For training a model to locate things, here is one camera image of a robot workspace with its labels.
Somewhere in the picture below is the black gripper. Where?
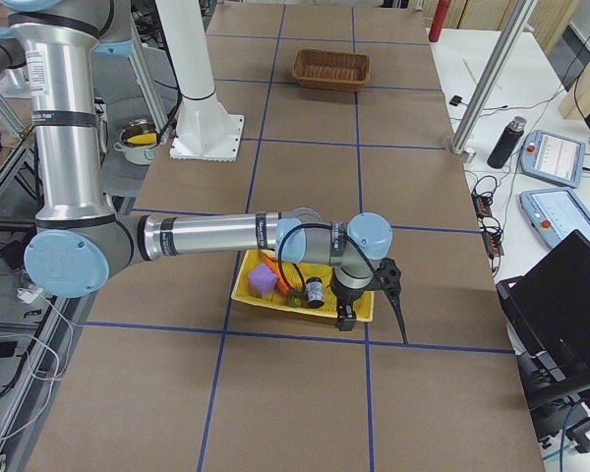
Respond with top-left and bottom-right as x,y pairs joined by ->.
334,289 -> 358,331

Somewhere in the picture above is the yellow woven plastic basket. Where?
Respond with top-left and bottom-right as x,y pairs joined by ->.
231,250 -> 375,323

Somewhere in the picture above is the brown wicker basket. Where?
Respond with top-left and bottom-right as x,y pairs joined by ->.
292,49 -> 371,92

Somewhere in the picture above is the small dark labelled jar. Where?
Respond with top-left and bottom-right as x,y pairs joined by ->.
305,277 -> 325,309

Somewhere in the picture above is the orange toy carrot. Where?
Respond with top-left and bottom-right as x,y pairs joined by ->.
260,250 -> 292,297

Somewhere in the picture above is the purple foam cube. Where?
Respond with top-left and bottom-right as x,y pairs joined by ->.
248,264 -> 277,297

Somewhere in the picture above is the black orange power strip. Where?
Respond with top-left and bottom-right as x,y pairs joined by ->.
472,193 -> 503,259

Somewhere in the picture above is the black laptop on stand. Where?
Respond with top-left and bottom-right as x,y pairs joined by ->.
497,230 -> 590,408

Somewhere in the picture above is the lower blue teach pendant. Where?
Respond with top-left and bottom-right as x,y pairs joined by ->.
519,188 -> 590,249

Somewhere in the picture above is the blue teach pendant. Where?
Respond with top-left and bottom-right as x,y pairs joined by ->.
519,130 -> 586,189
519,188 -> 590,249

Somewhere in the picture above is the small black square device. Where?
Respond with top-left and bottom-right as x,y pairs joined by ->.
449,95 -> 463,106

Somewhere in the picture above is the black water bottle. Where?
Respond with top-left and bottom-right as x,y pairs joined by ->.
487,116 -> 527,169

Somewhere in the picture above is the upper blue teach pendant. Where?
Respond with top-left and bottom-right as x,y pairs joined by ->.
519,130 -> 586,189

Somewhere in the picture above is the steel pot with corn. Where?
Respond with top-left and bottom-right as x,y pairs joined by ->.
113,118 -> 158,166

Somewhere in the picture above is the red bottle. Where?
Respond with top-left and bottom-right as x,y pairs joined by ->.
429,0 -> 451,43

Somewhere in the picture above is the white power adapter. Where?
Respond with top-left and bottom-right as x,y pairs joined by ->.
16,287 -> 43,305

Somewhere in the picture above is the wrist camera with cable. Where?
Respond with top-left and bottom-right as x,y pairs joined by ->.
373,258 -> 408,344

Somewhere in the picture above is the aluminium frame post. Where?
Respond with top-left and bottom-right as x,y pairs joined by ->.
447,0 -> 538,163

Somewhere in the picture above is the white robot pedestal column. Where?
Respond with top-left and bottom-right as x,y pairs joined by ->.
156,0 -> 245,161

